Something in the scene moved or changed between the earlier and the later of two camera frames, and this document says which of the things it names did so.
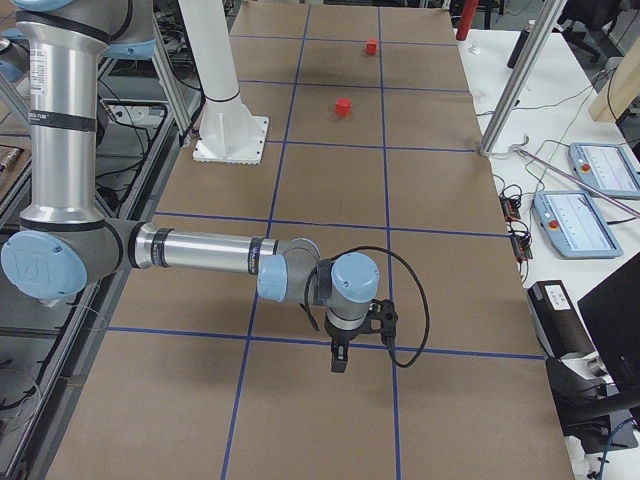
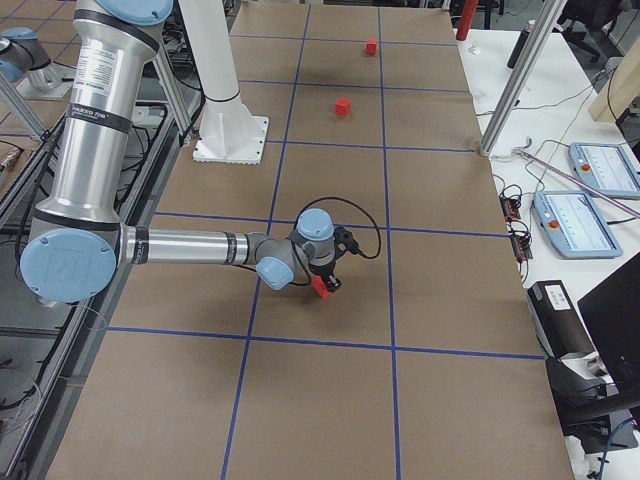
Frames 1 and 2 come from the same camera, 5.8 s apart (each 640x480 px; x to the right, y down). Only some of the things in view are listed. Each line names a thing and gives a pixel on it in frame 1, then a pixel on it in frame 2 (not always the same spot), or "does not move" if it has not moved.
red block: [343, 106] does not move
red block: [371, 46] does not move
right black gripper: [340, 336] -> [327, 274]
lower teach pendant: [574, 224] does not move
